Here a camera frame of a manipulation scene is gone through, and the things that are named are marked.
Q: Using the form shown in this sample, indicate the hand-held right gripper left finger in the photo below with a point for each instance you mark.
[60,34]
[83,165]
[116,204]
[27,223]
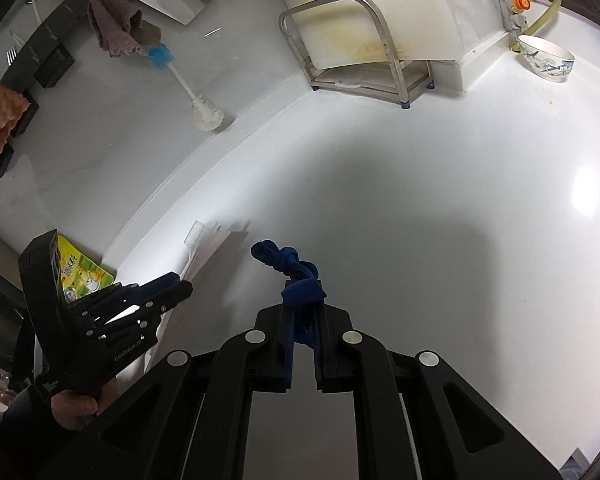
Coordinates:
[286,355]

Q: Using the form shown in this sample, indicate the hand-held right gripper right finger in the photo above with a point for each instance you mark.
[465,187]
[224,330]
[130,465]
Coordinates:
[321,355]

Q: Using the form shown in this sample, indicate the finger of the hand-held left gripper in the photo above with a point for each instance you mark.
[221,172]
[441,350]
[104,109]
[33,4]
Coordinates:
[152,287]
[130,327]

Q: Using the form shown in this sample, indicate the person's left forearm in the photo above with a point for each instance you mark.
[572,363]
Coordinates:
[15,415]

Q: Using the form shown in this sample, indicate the person's left hand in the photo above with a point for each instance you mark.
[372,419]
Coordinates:
[75,405]

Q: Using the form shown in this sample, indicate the green yellow seasoning packet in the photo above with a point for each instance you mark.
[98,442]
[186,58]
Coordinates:
[82,272]

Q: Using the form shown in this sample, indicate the white bottle brush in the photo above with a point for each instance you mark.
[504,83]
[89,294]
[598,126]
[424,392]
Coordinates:
[190,95]

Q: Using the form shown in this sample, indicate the grey pink dish cloth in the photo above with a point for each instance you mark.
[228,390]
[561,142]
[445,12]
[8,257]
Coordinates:
[115,25]

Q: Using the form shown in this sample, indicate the steel fork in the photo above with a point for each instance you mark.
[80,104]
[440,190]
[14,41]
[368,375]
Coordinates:
[11,51]

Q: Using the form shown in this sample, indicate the steel cutting board rack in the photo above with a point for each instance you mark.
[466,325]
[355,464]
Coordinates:
[355,50]

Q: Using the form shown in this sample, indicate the white cutting board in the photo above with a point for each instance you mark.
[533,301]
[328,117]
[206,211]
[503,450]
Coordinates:
[380,5]

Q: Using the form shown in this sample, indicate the white patterned bowl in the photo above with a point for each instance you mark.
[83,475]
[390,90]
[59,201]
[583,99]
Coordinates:
[545,57]

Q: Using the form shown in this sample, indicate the black wall rail rack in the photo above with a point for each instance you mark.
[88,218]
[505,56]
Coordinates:
[35,65]

